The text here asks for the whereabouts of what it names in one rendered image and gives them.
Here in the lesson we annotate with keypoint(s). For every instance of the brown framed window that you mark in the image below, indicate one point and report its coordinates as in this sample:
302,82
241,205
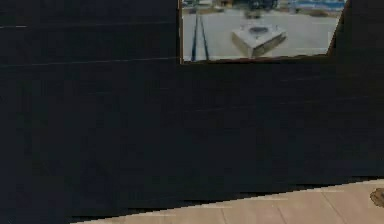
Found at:
260,33

